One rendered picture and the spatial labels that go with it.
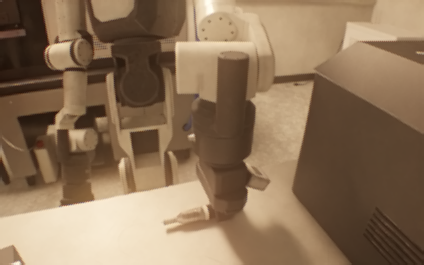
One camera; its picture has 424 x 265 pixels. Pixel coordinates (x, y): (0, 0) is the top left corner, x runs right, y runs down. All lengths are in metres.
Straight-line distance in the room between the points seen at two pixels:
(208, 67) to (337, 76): 0.19
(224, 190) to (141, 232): 0.16
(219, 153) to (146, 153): 0.62
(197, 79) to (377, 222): 0.29
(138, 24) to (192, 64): 0.43
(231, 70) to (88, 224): 0.36
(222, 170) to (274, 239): 0.16
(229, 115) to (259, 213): 0.25
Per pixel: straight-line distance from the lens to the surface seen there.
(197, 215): 0.50
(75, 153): 0.93
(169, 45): 1.82
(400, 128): 0.36
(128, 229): 0.51
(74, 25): 0.96
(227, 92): 0.32
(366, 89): 0.40
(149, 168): 0.96
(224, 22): 0.43
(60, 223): 0.56
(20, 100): 1.86
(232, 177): 0.42
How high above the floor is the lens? 1.28
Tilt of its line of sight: 31 degrees down
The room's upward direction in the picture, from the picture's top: 1 degrees clockwise
